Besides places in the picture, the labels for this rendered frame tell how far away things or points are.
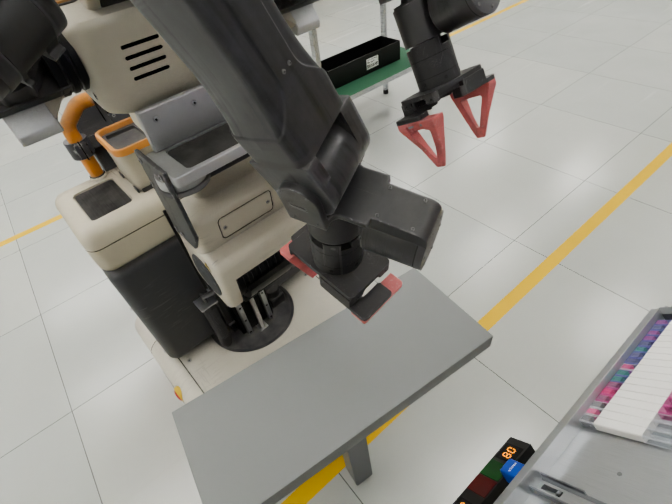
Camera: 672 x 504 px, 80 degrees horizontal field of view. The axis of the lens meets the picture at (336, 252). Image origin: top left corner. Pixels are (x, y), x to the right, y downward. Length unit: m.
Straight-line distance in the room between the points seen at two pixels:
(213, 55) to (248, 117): 0.04
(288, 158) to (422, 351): 0.62
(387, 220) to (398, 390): 0.51
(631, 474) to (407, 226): 0.41
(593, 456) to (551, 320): 1.10
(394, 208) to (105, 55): 0.43
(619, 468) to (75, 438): 1.58
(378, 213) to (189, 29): 0.18
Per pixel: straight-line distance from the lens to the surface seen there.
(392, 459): 1.38
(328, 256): 0.41
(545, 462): 0.64
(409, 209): 0.33
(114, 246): 1.02
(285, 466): 0.77
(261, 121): 0.26
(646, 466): 0.62
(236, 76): 0.25
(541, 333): 1.66
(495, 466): 0.70
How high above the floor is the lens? 1.31
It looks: 44 degrees down
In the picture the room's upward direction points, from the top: 10 degrees counter-clockwise
